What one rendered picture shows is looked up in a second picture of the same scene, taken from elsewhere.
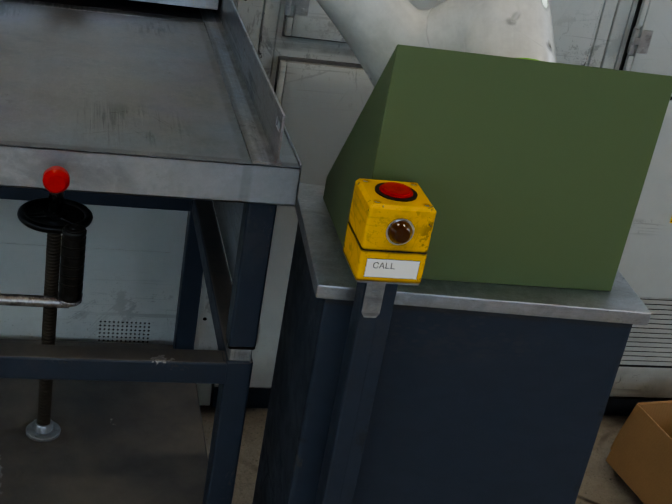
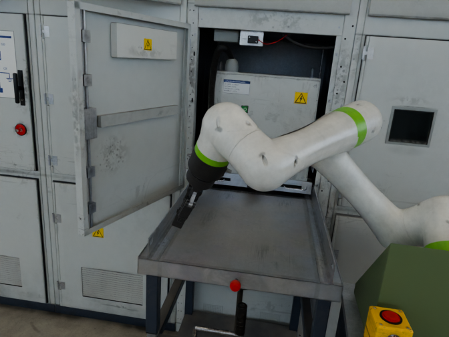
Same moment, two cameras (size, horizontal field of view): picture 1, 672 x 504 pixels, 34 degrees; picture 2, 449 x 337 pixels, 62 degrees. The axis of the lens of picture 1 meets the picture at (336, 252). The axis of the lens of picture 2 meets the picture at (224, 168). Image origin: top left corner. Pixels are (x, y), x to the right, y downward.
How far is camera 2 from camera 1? 0.33 m
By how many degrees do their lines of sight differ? 23
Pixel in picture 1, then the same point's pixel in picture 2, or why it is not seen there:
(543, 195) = not seen: outside the picture
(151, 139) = (276, 266)
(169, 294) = (288, 304)
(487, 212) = (440, 323)
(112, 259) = not seen: hidden behind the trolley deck
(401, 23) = (391, 216)
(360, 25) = (371, 216)
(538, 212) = not seen: outside the picture
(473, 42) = (428, 229)
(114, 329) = (266, 315)
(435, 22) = (408, 216)
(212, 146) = (303, 271)
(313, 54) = (350, 212)
